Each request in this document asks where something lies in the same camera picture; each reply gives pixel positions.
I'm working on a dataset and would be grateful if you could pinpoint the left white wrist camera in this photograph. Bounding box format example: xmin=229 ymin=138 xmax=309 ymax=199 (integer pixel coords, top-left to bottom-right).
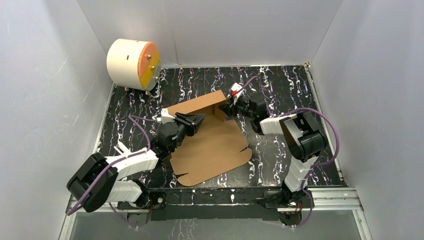
xmin=156 ymin=108 xmax=175 ymax=124

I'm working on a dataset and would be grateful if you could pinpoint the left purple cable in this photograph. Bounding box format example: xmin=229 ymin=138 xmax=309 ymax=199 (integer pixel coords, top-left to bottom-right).
xmin=66 ymin=115 xmax=160 ymax=229

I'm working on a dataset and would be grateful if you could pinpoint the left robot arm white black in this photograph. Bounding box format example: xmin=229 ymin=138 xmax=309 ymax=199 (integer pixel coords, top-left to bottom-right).
xmin=66 ymin=112 xmax=206 ymax=216

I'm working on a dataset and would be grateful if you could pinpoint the purple cable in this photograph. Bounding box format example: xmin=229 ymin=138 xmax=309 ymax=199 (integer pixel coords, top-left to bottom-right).
xmin=238 ymin=75 xmax=341 ymax=229
xmin=66 ymin=115 xmax=160 ymax=229

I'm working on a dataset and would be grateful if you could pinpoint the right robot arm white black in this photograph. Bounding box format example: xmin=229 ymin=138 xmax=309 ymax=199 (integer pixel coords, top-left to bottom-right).
xmin=218 ymin=93 xmax=328 ymax=208

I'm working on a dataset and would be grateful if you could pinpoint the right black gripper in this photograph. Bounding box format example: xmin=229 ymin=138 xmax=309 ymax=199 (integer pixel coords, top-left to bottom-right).
xmin=217 ymin=95 xmax=255 ymax=120

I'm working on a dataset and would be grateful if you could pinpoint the aluminium frame rail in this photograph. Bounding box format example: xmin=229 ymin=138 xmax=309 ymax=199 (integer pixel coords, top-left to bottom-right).
xmin=59 ymin=187 xmax=372 ymax=240

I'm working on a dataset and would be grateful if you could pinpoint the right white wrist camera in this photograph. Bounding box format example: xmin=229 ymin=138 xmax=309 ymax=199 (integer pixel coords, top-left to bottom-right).
xmin=229 ymin=83 xmax=244 ymax=105

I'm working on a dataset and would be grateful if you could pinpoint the white cylindrical drum orange face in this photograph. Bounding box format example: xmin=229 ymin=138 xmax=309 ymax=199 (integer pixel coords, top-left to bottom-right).
xmin=106 ymin=38 xmax=161 ymax=92

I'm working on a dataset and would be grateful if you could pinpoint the brown cardboard box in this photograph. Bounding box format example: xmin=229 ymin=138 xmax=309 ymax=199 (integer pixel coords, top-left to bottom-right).
xmin=167 ymin=90 xmax=252 ymax=187

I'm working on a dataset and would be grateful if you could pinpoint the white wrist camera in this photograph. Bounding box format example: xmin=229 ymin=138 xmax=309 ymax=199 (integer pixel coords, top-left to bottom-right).
xmin=229 ymin=83 xmax=244 ymax=105
xmin=156 ymin=108 xmax=175 ymax=124

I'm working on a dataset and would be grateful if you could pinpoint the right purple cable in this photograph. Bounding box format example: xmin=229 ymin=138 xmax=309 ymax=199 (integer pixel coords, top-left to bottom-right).
xmin=238 ymin=75 xmax=341 ymax=229

